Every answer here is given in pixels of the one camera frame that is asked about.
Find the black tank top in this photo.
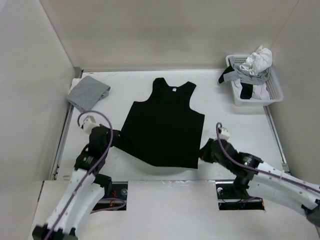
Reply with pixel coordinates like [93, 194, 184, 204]
[120, 78, 205, 169]

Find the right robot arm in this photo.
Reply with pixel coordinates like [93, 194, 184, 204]
[199, 138, 320, 227]

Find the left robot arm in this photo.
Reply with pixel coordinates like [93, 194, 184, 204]
[32, 123, 128, 240]

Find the folded grey tank top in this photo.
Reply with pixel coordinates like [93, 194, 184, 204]
[66, 76, 111, 113]

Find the grey tank top in basket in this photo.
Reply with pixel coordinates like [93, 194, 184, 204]
[222, 63, 270, 85]

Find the white folded garment under grey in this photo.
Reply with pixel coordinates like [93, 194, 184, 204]
[69, 78, 81, 93]

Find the white plastic laundry basket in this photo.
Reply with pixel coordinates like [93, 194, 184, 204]
[225, 54, 284, 107]

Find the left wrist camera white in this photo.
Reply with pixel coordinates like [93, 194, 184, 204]
[80, 115, 99, 135]

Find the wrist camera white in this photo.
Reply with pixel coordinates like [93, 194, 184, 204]
[80, 115, 99, 135]
[218, 127, 230, 141]

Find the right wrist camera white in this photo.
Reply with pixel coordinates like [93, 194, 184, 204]
[218, 127, 230, 141]

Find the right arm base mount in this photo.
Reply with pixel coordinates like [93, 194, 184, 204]
[215, 180, 265, 211]

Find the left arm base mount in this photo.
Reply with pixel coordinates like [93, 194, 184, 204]
[93, 181, 129, 211]

